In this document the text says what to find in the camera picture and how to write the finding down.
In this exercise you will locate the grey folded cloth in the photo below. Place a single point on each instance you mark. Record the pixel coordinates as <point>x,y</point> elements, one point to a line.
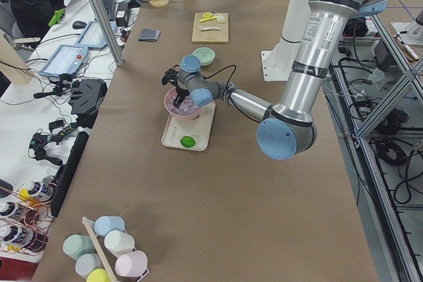
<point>149,35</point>

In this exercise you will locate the mint green bowl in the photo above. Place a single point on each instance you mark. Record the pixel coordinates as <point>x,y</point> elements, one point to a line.
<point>205,55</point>

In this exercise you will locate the bamboo cutting board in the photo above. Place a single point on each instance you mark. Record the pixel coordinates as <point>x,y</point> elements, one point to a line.
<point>210,37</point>

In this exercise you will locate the white ceramic spoon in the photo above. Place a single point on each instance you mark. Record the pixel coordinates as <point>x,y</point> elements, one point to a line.
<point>209,28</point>

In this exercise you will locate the teach pendant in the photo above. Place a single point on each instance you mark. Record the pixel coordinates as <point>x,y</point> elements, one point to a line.
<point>92,37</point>
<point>65,60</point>

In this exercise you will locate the green lime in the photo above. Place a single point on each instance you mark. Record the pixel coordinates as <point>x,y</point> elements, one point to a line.
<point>187,141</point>

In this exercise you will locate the yellow plastic knife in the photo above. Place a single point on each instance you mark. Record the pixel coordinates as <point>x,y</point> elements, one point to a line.
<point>208,19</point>

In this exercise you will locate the yellow cup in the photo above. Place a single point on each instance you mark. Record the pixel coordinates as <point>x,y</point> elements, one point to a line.
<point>98,275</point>

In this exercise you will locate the light blue cup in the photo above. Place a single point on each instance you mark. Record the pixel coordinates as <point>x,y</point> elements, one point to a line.
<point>105,224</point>

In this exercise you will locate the white cup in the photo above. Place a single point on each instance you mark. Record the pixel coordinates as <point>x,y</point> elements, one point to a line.
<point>119,243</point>

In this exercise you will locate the copper wire basket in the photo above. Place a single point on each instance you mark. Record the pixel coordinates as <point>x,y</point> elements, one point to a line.
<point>25,217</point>

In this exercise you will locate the aluminium frame post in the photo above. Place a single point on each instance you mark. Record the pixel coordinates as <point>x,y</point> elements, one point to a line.
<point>106,28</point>

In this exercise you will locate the teach pendant far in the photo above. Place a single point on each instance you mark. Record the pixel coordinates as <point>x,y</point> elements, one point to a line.
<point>92,37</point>

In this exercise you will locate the black keyboard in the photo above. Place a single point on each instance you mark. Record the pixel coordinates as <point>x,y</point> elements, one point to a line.
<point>110,8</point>

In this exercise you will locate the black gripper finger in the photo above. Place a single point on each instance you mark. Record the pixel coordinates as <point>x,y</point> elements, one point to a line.
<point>174,101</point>
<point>179,102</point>

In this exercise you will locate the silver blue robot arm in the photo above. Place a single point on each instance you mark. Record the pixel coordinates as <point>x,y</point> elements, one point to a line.
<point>285,128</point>

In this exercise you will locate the black computer mouse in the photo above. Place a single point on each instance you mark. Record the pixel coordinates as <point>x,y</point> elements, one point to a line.
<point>79,25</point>

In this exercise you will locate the black monitor bar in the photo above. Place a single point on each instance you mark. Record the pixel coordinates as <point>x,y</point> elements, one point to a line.
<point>67,172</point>

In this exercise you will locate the pink bowl of ice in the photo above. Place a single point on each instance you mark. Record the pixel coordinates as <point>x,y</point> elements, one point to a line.
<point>187,109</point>

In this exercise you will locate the grey blue cup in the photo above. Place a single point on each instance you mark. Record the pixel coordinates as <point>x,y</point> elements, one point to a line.
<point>86,264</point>

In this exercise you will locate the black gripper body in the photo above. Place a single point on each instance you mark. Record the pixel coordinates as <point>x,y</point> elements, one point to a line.
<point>180,92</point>

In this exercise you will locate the teach pendant near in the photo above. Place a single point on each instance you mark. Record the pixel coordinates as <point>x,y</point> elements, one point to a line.
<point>65,60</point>

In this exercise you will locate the pink cup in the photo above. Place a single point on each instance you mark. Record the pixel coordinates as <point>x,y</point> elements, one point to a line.
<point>132,264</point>

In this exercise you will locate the mint green cup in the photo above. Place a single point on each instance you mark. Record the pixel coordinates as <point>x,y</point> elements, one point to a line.
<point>77,245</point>

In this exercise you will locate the black device stand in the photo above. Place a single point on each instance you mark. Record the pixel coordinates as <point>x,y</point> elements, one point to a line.
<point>86,98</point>

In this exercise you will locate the beige serving tray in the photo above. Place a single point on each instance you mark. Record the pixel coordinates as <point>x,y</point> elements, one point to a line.
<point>199,128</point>

